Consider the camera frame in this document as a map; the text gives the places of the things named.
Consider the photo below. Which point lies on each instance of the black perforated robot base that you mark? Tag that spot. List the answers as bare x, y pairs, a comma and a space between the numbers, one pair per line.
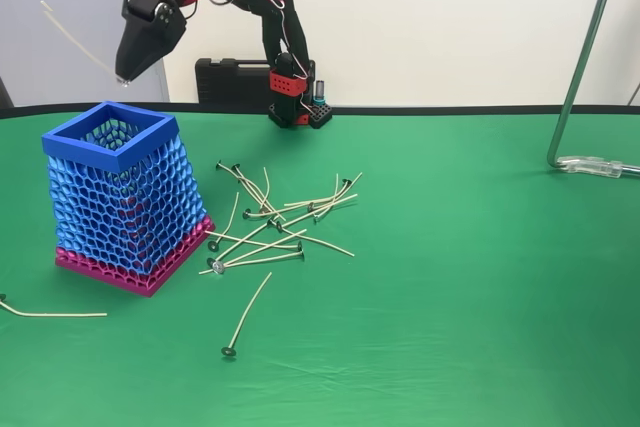
320, 114

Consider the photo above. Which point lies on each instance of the grey teal clamp knob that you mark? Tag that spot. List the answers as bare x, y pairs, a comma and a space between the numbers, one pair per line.
319, 89

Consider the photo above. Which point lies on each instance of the chrome stand pole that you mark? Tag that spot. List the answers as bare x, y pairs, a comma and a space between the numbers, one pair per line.
582, 62

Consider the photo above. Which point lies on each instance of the clear plastic clamp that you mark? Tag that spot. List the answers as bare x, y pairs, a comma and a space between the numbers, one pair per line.
590, 166

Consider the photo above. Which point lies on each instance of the green cloth with black edge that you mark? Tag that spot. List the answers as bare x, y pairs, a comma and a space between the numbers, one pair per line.
450, 272

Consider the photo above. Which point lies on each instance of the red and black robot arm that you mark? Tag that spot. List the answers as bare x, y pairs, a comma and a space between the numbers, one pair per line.
280, 37

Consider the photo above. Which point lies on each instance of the black plastic tool case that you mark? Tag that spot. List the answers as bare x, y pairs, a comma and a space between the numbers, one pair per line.
220, 82

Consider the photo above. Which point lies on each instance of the blue and magenta lattice basket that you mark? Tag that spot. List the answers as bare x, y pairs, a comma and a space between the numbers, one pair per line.
80, 152

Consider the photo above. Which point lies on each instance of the candle wick with silver base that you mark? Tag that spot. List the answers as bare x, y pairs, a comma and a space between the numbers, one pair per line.
217, 267

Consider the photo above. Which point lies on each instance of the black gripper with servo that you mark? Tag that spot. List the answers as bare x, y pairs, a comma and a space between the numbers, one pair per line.
141, 42

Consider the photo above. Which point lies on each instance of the candle wick with metal base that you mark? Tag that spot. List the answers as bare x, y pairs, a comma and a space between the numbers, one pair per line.
229, 351
246, 213
273, 222
311, 206
317, 219
219, 165
75, 315
268, 184
300, 247
337, 184
302, 257
346, 180
236, 166
75, 38
210, 262
213, 246

